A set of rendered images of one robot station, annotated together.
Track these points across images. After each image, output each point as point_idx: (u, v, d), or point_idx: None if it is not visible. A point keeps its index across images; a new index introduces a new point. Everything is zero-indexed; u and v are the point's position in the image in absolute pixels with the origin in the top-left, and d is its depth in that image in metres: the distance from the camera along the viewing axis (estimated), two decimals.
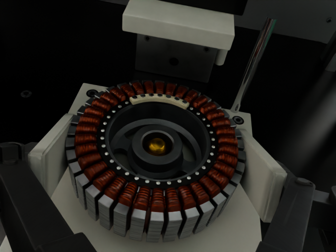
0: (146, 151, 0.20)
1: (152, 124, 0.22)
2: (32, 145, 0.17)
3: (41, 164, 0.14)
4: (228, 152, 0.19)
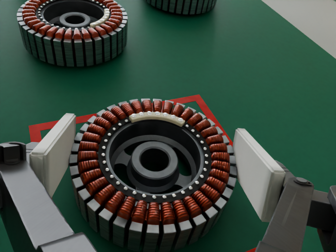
0: None
1: (151, 140, 0.24)
2: (33, 145, 0.17)
3: (43, 163, 0.14)
4: (220, 168, 0.20)
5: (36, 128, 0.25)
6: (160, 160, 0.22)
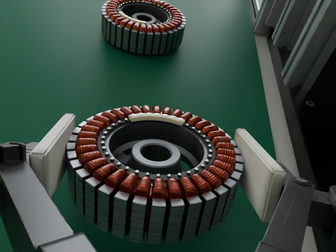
0: None
1: None
2: (32, 145, 0.17)
3: (42, 164, 0.14)
4: None
5: None
6: None
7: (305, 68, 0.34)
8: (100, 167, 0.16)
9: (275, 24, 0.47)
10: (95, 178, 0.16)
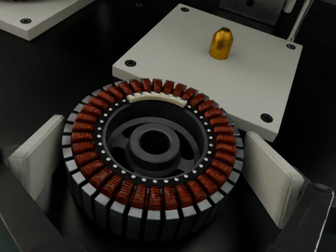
0: (216, 34, 0.28)
1: None
2: (16, 148, 0.16)
3: (22, 167, 0.13)
4: None
5: None
6: None
7: None
8: (96, 174, 0.16)
9: None
10: (91, 185, 0.16)
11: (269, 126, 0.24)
